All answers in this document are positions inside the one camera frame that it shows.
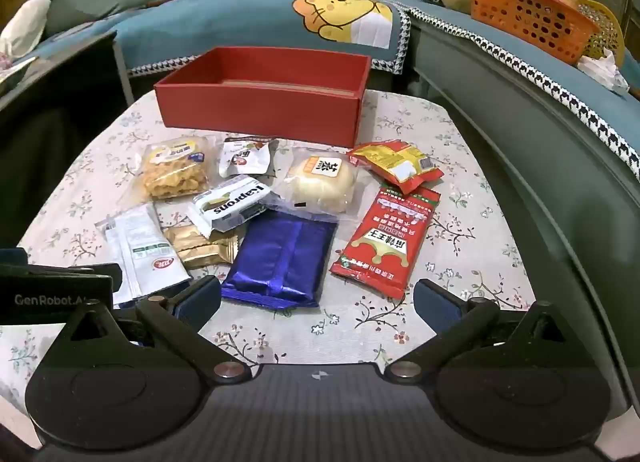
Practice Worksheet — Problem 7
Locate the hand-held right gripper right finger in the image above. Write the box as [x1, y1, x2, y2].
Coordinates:
[386, 278, 577, 379]

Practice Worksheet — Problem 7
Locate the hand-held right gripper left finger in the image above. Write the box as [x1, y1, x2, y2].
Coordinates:
[64, 275, 252, 384]

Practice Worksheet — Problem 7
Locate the long white snack packet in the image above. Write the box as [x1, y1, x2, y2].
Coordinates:
[102, 202, 193, 308]

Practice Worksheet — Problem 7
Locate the gold foil snack packet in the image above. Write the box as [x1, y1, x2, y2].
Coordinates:
[162, 225, 240, 270]

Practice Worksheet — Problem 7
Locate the long red snack packet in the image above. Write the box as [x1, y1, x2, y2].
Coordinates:
[329, 182, 442, 300]

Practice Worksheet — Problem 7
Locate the blue foil snack packet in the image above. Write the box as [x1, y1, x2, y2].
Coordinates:
[220, 209, 338, 312]

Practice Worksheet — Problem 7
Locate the white biscuit packet dark band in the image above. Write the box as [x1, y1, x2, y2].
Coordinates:
[187, 175, 273, 239]

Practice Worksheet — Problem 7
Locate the yellow crispy snack clear packet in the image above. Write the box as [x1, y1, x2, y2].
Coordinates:
[134, 136, 217, 203]

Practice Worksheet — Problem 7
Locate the small white red-label packet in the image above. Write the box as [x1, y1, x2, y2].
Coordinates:
[217, 136, 281, 179]

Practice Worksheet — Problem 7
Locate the red and yellow snack packet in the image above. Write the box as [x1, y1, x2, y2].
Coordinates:
[347, 139, 445, 195]

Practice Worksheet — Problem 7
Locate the round bun clear packet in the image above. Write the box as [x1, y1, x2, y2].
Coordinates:
[272, 145, 371, 215]

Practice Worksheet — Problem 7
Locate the red cardboard box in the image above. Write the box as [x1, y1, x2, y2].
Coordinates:
[153, 46, 373, 149]

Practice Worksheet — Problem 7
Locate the green sofa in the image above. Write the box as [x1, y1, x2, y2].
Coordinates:
[30, 0, 640, 443]

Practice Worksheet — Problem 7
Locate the pale cloth bundle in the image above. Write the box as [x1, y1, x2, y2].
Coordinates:
[0, 0, 52, 60]

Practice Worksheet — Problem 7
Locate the blue houndstooth trim sofa cover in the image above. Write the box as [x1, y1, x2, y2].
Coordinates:
[395, 0, 640, 173]

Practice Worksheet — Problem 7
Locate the blue bear print sofa cover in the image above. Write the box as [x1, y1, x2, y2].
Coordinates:
[30, 0, 413, 77]

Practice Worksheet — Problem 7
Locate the white crumpled tissue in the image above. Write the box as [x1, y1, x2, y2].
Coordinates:
[577, 50, 631, 93]

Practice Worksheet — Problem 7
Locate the orange plastic basket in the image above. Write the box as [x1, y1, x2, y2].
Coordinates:
[467, 0, 601, 66]

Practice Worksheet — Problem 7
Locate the yellow plastic basket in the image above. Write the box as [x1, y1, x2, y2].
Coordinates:
[575, 0, 626, 68]

